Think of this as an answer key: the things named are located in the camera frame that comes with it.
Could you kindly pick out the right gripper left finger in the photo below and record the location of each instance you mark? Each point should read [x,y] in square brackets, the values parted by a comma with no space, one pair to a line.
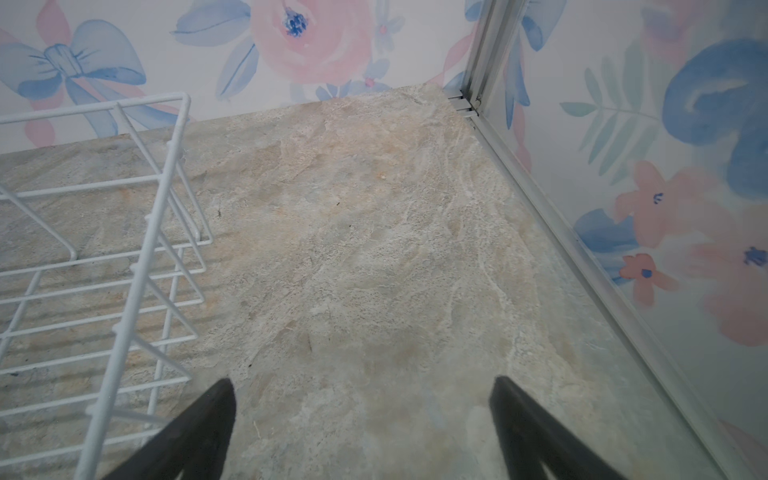
[192,446]

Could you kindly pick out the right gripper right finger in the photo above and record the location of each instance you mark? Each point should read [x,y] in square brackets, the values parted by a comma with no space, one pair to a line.
[534,444]

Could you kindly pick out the white wire dish rack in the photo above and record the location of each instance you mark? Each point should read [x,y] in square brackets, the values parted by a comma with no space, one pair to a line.
[103,246]

